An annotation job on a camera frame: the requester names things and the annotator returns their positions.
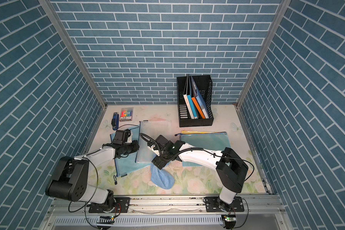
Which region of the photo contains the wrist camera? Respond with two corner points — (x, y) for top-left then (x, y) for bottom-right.
(117, 129), (131, 144)
(148, 134), (176, 156)

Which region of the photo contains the yellow mesh document bag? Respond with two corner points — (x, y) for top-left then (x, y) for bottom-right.
(180, 130), (226, 135)

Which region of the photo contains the blue document bag far left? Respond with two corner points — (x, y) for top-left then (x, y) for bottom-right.
(115, 125), (147, 177)

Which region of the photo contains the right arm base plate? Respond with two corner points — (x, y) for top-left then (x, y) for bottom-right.
(203, 196), (244, 212)

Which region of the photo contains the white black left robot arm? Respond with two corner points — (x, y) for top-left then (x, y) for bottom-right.
(45, 129), (139, 205)

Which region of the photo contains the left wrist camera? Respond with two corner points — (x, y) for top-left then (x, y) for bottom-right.
(117, 129), (131, 144)

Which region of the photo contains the black mesh file holder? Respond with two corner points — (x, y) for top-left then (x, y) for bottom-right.
(177, 75), (214, 127)

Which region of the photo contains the orange book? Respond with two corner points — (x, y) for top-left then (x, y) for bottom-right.
(192, 97), (206, 119)

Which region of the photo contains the aluminium corner post left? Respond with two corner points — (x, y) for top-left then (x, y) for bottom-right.
(38, 0), (107, 109)

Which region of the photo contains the blue stapler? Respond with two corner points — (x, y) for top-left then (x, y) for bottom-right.
(111, 112), (119, 131)

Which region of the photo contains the blue microfiber cloth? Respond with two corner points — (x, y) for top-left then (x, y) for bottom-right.
(150, 164), (175, 190)

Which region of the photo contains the clear mesh document bag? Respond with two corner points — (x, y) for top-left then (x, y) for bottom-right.
(135, 119), (173, 164)

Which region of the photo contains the colourful marker pack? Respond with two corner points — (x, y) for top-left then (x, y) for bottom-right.
(119, 107), (133, 122)

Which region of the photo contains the aluminium front rail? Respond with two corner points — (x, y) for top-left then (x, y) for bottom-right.
(50, 194), (286, 219)

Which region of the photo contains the blue folder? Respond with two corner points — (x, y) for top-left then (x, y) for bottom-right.
(190, 76), (209, 119)

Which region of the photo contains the light blue mesh document bag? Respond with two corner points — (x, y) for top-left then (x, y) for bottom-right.
(178, 132), (231, 151)

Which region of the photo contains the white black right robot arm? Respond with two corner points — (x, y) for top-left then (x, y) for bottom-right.
(147, 140), (249, 205)

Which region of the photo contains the aluminium corner post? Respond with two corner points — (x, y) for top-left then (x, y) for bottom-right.
(38, 0), (107, 109)
(237, 0), (291, 109)

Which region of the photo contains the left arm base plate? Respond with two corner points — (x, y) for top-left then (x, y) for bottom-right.
(88, 197), (130, 214)

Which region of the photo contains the teal book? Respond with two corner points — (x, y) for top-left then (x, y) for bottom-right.
(187, 95), (198, 119)

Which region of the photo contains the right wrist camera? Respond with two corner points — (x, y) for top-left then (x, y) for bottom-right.
(148, 134), (176, 156)

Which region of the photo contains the aluminium corner post right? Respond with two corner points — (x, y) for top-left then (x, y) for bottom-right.
(237, 0), (291, 109)

